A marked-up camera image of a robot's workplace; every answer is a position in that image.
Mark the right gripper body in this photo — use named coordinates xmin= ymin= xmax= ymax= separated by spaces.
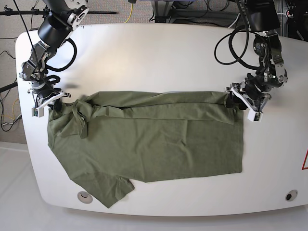
xmin=27 ymin=86 xmax=71 ymax=108

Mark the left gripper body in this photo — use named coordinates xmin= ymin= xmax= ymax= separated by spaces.
xmin=226 ymin=81 xmax=271 ymax=112

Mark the olive green T-shirt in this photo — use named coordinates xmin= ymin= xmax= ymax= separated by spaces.
xmin=47 ymin=91 xmax=244 ymax=208

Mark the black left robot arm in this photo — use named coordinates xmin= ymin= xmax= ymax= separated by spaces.
xmin=225 ymin=0 xmax=288 ymax=116

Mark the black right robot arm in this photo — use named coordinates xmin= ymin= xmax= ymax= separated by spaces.
xmin=19 ymin=0 xmax=89 ymax=117

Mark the red triangle sticker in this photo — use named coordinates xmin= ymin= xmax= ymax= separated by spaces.
xmin=302 ymin=151 xmax=308 ymax=170

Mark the black tripod stand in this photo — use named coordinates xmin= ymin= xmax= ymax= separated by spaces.
xmin=0 ymin=0 xmax=117 ymax=32

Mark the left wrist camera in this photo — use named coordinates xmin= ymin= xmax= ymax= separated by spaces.
xmin=247 ymin=110 xmax=263 ymax=122

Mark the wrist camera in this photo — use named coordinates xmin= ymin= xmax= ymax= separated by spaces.
xmin=247 ymin=110 xmax=263 ymax=122
xmin=31 ymin=107 xmax=44 ymax=117

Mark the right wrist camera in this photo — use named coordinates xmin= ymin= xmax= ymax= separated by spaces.
xmin=31 ymin=107 xmax=44 ymax=117

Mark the yellow floor cable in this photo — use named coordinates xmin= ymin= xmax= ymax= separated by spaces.
xmin=0 ymin=98 xmax=22 ymax=124

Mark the black floor cable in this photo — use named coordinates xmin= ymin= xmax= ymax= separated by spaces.
xmin=0 ymin=50 xmax=19 ymax=132

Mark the left table cable grommet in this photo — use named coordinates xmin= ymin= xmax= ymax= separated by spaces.
xmin=77 ymin=192 xmax=93 ymax=204

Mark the table cable grommet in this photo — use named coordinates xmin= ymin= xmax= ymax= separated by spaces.
xmin=285 ymin=190 xmax=298 ymax=202
xmin=77 ymin=192 xmax=93 ymax=204

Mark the right table cable grommet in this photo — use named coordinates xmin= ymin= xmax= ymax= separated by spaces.
xmin=285 ymin=190 xmax=298 ymax=202

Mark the yellow hanging cable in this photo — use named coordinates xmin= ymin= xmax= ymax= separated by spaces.
xmin=124 ymin=4 xmax=134 ymax=24

